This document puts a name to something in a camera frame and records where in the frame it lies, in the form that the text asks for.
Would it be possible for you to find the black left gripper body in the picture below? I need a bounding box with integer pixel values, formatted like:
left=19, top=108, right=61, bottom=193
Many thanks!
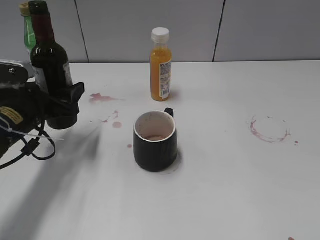
left=0, top=83, right=50, bottom=160

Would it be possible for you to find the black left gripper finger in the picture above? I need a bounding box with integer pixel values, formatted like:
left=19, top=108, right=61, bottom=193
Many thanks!
left=47, top=82, right=85, bottom=119

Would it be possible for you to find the dark red wine bottle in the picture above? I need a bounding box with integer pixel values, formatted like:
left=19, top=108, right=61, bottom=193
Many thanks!
left=28, top=0, right=78, bottom=130

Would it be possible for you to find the black ceramic mug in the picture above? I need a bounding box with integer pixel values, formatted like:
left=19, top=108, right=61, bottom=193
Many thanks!
left=133, top=107, right=178, bottom=172

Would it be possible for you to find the white zip tie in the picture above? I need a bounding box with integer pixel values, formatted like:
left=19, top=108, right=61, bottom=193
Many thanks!
left=0, top=117, right=64, bottom=141

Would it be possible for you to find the green plastic soda bottle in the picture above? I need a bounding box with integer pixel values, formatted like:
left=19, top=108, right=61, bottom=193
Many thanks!
left=19, top=2, right=37, bottom=56

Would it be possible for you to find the orange juice bottle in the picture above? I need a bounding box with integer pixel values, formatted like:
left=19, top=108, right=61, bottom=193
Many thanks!
left=149, top=27, right=172, bottom=102

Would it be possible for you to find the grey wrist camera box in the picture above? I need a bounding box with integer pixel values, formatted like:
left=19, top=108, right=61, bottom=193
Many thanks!
left=0, top=59, right=35, bottom=90

